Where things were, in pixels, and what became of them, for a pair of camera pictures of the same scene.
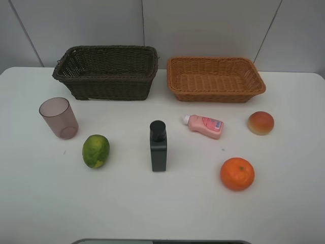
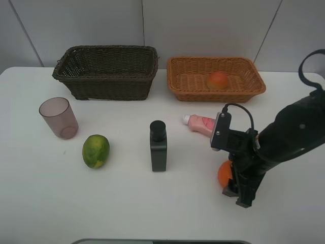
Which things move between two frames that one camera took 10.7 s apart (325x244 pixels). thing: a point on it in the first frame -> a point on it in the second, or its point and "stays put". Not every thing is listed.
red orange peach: (260, 123) -> (217, 80)
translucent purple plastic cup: (58, 112) stays put
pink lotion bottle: (211, 127) stays put
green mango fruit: (95, 151) stays put
